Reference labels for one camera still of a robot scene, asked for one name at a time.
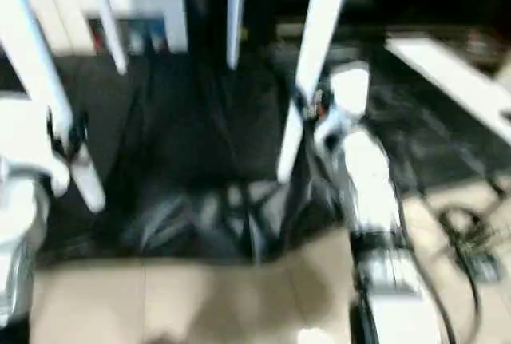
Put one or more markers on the white glass-door cabinet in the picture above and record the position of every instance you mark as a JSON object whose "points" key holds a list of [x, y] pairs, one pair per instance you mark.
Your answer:
{"points": [[144, 9]]}

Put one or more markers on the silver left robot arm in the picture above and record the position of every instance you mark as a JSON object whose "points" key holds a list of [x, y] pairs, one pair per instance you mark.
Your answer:
{"points": [[20, 224]]}

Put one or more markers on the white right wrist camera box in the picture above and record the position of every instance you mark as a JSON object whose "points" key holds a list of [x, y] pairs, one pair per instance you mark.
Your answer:
{"points": [[350, 88]]}

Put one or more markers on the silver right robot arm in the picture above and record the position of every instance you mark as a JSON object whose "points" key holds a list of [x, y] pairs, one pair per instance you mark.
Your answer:
{"points": [[375, 200]]}

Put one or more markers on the white flat sheet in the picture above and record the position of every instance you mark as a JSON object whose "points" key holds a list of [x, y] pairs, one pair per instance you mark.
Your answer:
{"points": [[455, 81]]}

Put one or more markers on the black table mat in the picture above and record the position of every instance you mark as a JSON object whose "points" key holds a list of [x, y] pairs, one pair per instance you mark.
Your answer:
{"points": [[207, 160]]}

